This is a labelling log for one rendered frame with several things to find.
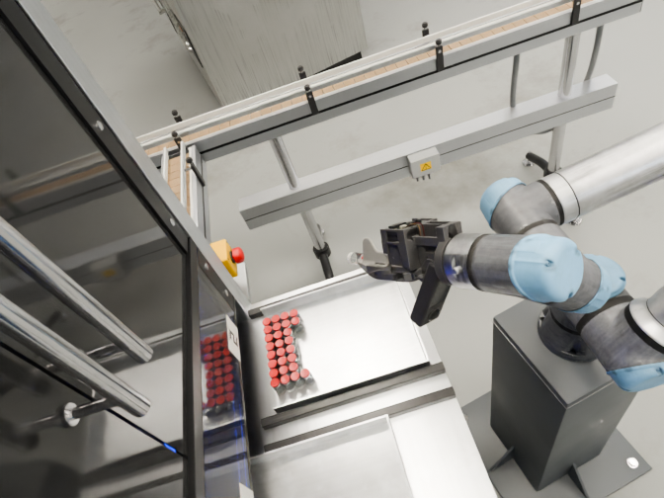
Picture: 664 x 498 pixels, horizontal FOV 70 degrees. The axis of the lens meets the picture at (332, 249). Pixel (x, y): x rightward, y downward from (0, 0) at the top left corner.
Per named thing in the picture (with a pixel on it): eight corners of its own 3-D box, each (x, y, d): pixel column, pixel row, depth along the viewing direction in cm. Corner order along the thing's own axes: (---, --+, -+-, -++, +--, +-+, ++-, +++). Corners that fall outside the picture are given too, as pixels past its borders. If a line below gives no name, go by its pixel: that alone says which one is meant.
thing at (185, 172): (221, 319, 127) (194, 286, 115) (167, 337, 128) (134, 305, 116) (210, 163, 172) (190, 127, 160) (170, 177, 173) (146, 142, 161)
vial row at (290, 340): (296, 390, 105) (290, 381, 101) (285, 322, 117) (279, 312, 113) (306, 387, 105) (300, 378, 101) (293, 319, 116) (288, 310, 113)
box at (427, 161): (412, 179, 197) (410, 163, 190) (409, 172, 200) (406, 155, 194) (441, 170, 197) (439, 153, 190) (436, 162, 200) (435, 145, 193)
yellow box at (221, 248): (211, 286, 119) (199, 269, 114) (209, 264, 124) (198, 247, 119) (239, 276, 119) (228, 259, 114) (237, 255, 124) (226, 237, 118)
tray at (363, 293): (278, 415, 102) (273, 409, 100) (265, 315, 120) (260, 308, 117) (431, 368, 101) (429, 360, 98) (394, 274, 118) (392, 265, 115)
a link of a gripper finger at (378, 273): (379, 258, 79) (420, 261, 72) (381, 269, 79) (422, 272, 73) (359, 267, 76) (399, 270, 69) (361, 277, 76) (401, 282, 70)
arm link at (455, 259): (507, 281, 65) (466, 300, 60) (479, 277, 68) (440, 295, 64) (499, 226, 63) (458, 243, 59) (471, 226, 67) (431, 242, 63)
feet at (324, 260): (330, 306, 223) (322, 290, 213) (310, 231, 256) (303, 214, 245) (346, 301, 223) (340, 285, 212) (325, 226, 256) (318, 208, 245)
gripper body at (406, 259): (411, 217, 76) (471, 217, 66) (420, 269, 78) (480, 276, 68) (374, 229, 72) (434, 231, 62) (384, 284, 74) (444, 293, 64)
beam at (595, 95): (249, 230, 205) (238, 211, 196) (247, 217, 211) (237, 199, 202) (612, 108, 198) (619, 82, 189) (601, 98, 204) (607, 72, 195)
